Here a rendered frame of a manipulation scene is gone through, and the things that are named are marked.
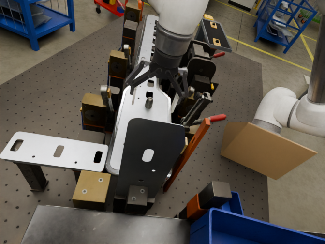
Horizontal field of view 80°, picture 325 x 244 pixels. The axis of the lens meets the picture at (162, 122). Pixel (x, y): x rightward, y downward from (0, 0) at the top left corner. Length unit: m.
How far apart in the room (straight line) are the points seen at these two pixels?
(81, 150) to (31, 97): 0.70
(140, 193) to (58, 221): 0.20
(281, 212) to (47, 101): 2.12
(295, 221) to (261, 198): 1.14
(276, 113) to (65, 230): 1.05
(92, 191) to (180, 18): 0.46
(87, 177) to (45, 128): 0.63
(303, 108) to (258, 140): 0.25
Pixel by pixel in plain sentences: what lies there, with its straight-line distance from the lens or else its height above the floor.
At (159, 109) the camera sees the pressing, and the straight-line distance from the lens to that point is 0.84.
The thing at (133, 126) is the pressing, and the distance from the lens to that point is 0.34.
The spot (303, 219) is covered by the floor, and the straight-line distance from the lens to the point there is 2.42.
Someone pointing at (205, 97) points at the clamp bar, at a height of 1.20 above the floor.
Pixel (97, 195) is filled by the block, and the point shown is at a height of 1.06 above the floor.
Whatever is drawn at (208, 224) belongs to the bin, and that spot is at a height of 1.16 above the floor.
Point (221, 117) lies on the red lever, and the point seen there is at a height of 1.14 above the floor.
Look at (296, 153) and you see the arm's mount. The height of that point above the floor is 0.94.
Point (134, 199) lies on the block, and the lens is 0.53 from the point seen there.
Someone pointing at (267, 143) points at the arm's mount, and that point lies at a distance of 1.12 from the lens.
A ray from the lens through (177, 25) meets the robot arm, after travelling 0.47.
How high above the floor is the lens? 1.58
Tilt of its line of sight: 46 degrees down
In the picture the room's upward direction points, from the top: 21 degrees clockwise
